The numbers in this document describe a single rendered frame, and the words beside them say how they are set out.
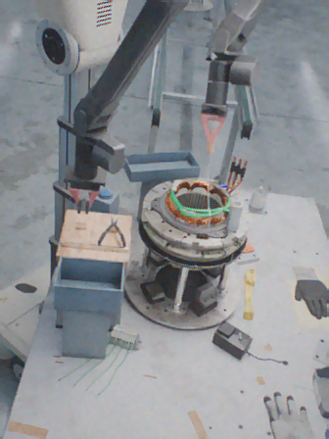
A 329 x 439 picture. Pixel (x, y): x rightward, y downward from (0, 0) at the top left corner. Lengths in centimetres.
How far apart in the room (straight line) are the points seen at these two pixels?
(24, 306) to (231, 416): 117
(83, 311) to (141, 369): 26
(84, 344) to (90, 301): 18
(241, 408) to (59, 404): 47
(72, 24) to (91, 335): 83
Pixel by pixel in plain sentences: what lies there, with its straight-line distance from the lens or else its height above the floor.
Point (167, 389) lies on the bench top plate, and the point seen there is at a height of 78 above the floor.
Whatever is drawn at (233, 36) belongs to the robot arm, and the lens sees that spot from 145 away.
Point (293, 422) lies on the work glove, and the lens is 154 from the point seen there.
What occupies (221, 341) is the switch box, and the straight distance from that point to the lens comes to 163.
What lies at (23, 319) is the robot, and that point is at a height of 26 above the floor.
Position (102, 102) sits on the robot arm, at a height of 149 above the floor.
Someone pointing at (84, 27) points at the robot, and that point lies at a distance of 157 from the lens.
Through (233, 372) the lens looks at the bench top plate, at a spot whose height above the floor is 78.
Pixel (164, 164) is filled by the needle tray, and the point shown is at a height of 103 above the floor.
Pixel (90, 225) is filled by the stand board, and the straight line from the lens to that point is 153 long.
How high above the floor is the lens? 203
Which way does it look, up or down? 38 degrees down
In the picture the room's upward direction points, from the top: 9 degrees clockwise
